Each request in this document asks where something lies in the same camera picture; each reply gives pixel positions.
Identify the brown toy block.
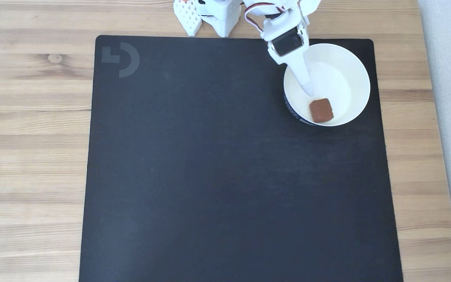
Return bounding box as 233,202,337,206
309,98,334,123

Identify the white bowl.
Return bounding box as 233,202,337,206
283,43,371,127

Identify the black desk mat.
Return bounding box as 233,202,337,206
79,35,404,282

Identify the red white black servo wire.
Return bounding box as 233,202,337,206
243,2,287,33

